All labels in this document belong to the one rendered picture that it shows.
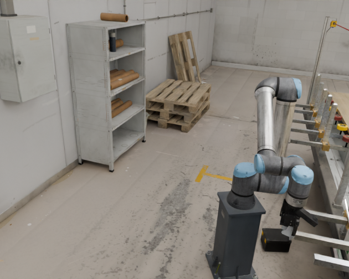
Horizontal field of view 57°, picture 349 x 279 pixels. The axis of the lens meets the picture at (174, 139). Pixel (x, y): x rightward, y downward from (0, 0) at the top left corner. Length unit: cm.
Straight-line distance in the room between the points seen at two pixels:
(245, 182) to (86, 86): 201
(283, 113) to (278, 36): 722
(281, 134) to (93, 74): 202
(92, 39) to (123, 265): 204
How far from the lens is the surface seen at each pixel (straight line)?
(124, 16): 368
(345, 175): 215
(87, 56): 335
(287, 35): 913
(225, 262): 242
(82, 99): 352
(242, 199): 216
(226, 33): 930
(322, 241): 170
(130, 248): 272
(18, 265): 278
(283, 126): 201
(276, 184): 212
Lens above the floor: 187
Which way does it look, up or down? 25 degrees down
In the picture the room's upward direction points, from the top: 3 degrees clockwise
